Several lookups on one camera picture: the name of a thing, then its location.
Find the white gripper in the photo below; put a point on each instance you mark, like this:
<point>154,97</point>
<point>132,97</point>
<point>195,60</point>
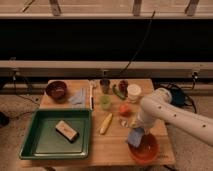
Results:
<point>145,121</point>

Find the blue sponge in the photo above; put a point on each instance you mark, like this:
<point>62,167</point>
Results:
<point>135,136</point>

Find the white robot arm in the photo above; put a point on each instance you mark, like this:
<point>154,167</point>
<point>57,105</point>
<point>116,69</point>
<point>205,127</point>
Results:
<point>157,105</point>

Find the orange-red bowl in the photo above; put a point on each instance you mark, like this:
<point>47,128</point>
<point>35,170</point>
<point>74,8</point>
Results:
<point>146,152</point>

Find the dark red bowl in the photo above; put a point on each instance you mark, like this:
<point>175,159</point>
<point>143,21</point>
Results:
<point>56,90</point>

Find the orange tomato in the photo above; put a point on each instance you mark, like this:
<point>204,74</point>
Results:
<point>125,110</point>

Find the green pepper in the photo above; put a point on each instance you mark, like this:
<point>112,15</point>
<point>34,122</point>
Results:
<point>118,93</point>

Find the dark red jar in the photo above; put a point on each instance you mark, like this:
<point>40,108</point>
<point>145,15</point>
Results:
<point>123,84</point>

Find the light green cup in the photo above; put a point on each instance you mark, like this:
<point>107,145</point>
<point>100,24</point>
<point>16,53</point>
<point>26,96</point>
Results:
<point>105,102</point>

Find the dark metal cup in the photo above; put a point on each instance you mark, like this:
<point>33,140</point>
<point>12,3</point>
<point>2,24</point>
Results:
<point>105,85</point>

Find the light blue cloth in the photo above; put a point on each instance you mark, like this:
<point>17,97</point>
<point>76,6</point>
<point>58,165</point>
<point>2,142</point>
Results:
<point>78,100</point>

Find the brown block with black end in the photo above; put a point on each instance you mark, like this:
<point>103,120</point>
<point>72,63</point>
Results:
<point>67,131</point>

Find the green plastic tray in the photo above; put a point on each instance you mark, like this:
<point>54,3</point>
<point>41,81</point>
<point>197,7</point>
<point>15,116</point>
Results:
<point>44,142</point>

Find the white handled knife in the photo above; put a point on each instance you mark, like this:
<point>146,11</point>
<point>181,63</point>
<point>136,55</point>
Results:
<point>91,95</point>

